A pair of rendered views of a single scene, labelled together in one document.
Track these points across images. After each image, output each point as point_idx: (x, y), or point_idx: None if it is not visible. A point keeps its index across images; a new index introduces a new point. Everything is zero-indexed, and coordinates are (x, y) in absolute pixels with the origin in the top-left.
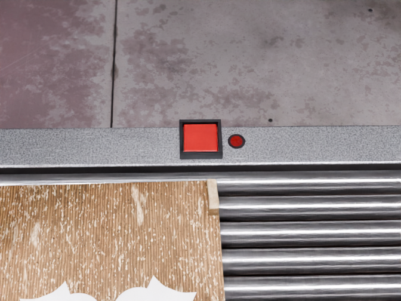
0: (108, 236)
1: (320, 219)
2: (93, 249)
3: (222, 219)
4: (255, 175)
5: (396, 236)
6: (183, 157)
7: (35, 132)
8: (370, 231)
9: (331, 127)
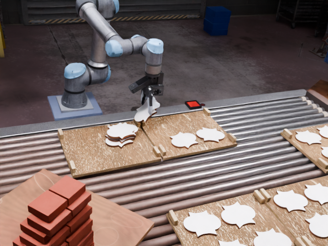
0: (183, 123)
1: None
2: (181, 126)
3: None
4: (213, 109)
5: (256, 115)
6: (191, 109)
7: None
8: (250, 115)
9: (225, 99)
